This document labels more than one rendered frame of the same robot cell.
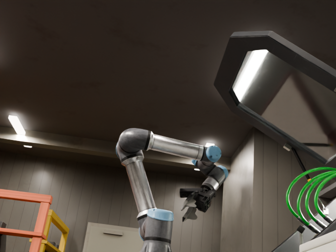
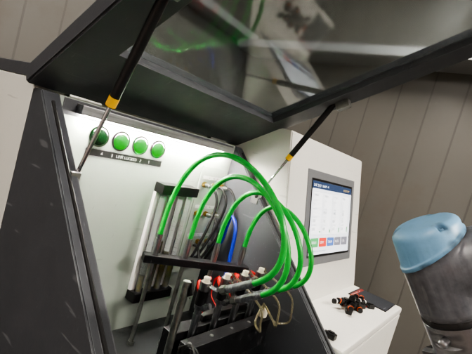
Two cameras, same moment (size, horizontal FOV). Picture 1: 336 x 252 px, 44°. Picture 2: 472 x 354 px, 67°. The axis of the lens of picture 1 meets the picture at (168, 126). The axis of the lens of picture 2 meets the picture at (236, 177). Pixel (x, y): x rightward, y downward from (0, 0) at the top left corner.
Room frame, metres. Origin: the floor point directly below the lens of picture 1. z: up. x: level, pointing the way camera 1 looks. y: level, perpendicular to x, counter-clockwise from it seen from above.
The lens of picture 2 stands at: (2.49, -0.22, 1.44)
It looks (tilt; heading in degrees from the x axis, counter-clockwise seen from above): 4 degrees down; 219
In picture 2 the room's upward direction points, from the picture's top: 16 degrees clockwise
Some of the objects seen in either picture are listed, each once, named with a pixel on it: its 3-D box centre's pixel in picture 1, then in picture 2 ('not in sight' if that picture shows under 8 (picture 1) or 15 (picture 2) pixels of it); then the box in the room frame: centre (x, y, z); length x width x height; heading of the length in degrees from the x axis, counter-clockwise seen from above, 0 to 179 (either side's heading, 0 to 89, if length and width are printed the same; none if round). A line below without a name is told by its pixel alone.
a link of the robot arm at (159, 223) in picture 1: (159, 224); not in sight; (1.84, -0.01, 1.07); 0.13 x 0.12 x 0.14; 11
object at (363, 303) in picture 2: not in sight; (354, 301); (1.10, -0.63, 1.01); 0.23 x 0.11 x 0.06; 2
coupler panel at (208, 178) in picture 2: not in sight; (206, 213); (1.60, -1.03, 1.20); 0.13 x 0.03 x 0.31; 2
